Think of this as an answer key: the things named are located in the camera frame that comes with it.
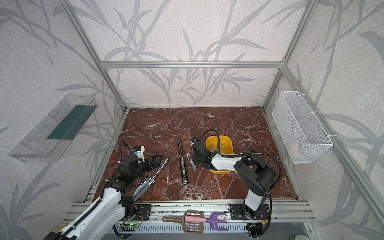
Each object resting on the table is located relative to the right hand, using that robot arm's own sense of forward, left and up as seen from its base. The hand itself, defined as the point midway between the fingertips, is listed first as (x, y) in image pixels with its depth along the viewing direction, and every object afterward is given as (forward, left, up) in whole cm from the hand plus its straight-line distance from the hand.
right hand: (196, 149), depth 94 cm
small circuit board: (-39, +29, -2) cm, 49 cm away
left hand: (-7, +20, +7) cm, 23 cm away
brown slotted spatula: (-40, +3, -3) cm, 40 cm away
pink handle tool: (-37, +1, +1) cm, 37 cm away
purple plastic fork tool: (-38, -10, 0) cm, 39 cm away
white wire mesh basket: (-12, -46, +31) cm, 57 cm away
